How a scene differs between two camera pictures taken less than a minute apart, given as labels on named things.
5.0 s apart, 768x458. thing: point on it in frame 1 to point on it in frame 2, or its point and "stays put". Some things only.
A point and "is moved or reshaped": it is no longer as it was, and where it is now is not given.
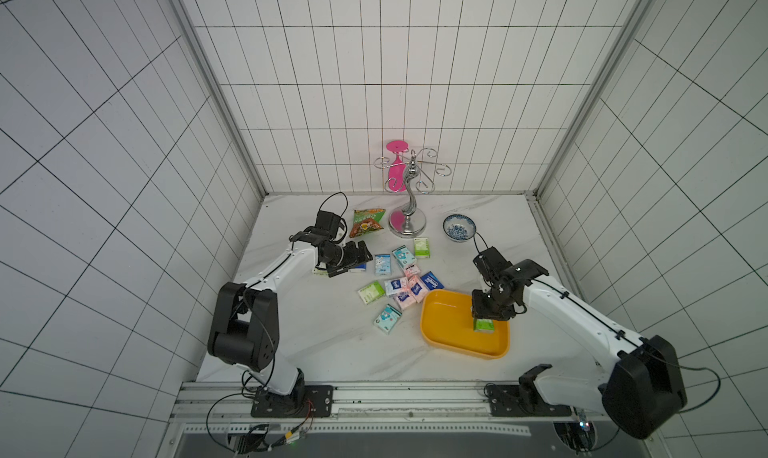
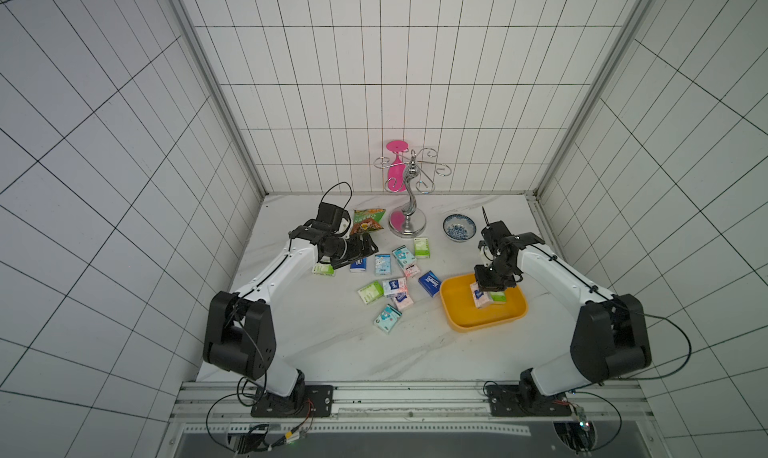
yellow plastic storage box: (447, 321) is moved or reshaped
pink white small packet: (392, 286) stays put
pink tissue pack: (417, 288) is moved or reshaped
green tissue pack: (484, 326) is moved or reshaped
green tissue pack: (422, 248) stays put
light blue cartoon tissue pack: (382, 264) stays put
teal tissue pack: (404, 256) stays put
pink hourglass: (397, 170) stays put
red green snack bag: (365, 221) stays put
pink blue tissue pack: (405, 299) stays put
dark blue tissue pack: (431, 281) stays put
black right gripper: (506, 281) to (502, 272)
